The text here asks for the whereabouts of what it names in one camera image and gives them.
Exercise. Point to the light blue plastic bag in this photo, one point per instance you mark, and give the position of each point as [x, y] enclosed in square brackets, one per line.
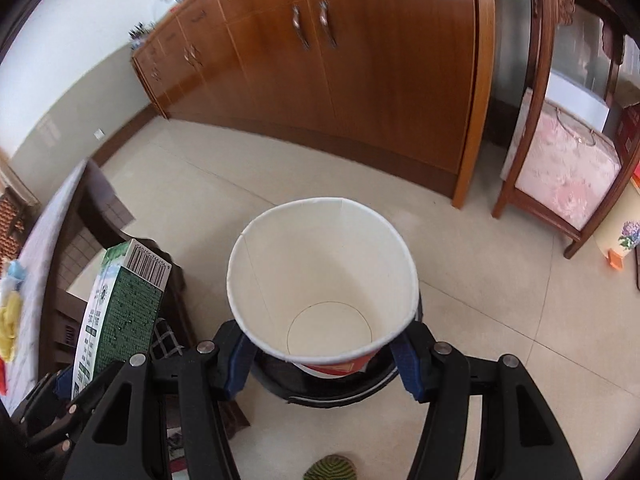
[15, 271]

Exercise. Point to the green carton box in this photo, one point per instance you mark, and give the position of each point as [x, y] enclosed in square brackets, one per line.
[125, 320]

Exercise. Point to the wooden sofa bench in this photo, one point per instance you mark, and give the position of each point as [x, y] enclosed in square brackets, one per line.
[10, 215]

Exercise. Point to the white flat box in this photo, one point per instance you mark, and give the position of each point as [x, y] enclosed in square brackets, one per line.
[580, 97]

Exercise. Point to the pink floral storage bag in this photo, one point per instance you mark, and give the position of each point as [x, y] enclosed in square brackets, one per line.
[570, 170]

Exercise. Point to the small potted plant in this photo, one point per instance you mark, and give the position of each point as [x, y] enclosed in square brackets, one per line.
[139, 31]

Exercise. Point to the black trash bin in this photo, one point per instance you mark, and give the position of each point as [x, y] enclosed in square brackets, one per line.
[320, 390]

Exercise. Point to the wooden chair pink cushion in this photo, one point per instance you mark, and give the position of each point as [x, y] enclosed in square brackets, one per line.
[540, 10]

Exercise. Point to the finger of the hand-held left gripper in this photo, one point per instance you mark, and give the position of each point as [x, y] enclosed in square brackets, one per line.
[62, 382]
[65, 420]

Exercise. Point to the green patterned slipper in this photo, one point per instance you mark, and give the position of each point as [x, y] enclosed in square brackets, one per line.
[330, 467]

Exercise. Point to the yellow cloth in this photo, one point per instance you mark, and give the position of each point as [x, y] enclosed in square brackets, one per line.
[10, 320]

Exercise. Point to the wooden sideboard cabinet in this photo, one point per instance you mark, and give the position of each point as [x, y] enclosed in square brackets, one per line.
[375, 85]

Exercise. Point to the red paper cup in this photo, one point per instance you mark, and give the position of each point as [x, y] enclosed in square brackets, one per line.
[320, 270]

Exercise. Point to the white wall socket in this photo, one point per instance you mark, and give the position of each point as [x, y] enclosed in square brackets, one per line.
[100, 134]

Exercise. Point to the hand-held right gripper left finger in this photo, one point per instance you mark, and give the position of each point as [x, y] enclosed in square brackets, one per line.
[235, 367]

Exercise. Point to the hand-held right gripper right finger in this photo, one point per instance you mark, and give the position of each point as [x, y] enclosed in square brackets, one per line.
[407, 367]

